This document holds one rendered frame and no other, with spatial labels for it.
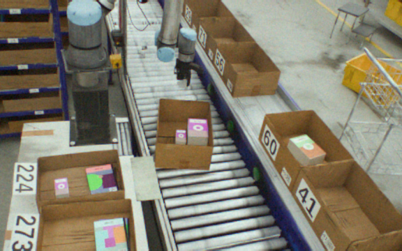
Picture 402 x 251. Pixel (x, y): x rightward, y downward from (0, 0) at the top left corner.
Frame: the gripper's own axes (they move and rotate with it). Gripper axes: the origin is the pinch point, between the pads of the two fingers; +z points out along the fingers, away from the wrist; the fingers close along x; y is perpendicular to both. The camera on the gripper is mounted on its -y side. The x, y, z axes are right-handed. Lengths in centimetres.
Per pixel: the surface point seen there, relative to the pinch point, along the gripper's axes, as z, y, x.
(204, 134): 11.7, -3.7, 28.7
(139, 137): 19.9, 30.0, 15.9
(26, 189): 9, 87, 54
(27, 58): 17, 90, -77
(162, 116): 14.6, 14.7, 5.1
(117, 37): -14, 33, -42
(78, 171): 19, 65, 37
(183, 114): 12.8, 2.9, 8.0
